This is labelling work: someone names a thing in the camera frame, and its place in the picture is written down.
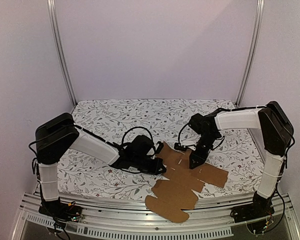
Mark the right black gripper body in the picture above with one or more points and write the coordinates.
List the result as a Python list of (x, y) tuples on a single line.
[(200, 152)]

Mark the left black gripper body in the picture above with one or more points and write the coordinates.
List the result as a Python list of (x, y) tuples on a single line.
[(147, 168)]

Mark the brown cardboard box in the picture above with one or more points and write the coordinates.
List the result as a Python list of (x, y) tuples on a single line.
[(176, 193)]

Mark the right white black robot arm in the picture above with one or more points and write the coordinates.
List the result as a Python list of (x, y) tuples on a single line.
[(276, 136)]

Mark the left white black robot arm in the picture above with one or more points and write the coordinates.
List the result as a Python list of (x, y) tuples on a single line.
[(61, 134)]

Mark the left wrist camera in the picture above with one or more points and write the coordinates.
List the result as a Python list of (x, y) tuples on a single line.
[(158, 147)]

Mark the aluminium front rail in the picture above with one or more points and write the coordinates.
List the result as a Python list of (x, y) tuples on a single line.
[(107, 219)]

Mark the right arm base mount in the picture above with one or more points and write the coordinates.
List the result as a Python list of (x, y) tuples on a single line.
[(260, 207)]

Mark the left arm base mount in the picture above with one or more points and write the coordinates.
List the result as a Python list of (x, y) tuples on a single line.
[(64, 212)]

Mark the right aluminium frame post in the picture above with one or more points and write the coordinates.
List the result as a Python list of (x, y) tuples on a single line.
[(260, 5)]

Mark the aluminium frame post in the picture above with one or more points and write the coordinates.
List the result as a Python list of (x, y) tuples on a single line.
[(260, 5), (52, 11)]

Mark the left aluminium frame post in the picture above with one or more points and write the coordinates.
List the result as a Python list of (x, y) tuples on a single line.
[(52, 11)]

